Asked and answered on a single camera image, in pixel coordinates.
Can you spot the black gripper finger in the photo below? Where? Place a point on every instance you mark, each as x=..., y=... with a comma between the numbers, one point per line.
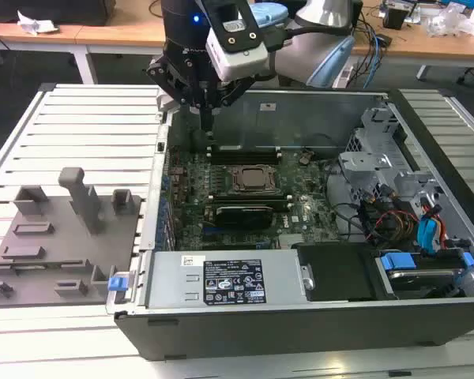
x=170, y=81
x=231, y=96

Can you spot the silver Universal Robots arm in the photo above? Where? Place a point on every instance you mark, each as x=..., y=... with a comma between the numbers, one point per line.
x=300, y=59

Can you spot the black RAM slot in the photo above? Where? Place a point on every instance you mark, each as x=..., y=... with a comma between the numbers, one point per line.
x=249, y=201
x=245, y=155
x=245, y=161
x=249, y=196

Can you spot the wooden desk with white legs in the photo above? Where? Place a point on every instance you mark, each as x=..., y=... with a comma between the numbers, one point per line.
x=418, y=45
x=102, y=33

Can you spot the CPU with silver top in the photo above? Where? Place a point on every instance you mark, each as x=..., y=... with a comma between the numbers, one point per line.
x=257, y=177

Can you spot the round coin battery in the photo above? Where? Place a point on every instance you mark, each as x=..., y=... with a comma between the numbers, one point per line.
x=305, y=158

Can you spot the white power strip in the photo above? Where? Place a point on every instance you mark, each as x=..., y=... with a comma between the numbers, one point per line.
x=343, y=76

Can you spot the black graphics card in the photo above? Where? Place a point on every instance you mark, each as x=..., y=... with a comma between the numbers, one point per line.
x=245, y=217

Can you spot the green motherboard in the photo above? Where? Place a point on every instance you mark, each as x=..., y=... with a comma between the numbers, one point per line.
x=300, y=197

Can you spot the black box on desk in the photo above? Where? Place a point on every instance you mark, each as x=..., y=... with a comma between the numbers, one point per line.
x=51, y=12

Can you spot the crumpled white paper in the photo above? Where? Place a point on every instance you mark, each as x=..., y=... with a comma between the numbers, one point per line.
x=35, y=24

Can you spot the silver metal drive cage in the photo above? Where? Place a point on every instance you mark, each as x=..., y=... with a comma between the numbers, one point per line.
x=363, y=162

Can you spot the silver heatsink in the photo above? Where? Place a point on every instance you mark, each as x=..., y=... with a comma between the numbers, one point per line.
x=292, y=241

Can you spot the small black box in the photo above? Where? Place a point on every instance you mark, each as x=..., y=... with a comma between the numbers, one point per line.
x=395, y=17

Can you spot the grey parts rack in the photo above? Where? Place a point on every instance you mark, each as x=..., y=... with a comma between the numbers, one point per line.
x=63, y=245

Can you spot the grey power supply with label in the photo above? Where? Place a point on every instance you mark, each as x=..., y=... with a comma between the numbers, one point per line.
x=170, y=284

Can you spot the black plastic shroud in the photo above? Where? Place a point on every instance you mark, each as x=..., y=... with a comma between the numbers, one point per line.
x=339, y=272

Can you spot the blue case latch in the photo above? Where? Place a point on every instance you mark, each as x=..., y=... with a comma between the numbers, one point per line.
x=116, y=284

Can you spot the hard disk in blue carrier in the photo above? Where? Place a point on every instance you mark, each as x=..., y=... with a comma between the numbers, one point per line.
x=397, y=261

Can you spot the clear plastic bags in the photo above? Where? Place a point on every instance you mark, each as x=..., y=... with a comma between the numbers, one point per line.
x=454, y=19

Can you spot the black open PC case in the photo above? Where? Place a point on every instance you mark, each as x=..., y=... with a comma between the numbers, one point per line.
x=260, y=335

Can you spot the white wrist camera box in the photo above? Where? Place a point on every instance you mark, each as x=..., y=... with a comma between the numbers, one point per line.
x=241, y=59

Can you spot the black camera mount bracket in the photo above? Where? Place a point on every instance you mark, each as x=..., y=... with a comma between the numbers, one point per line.
x=233, y=12

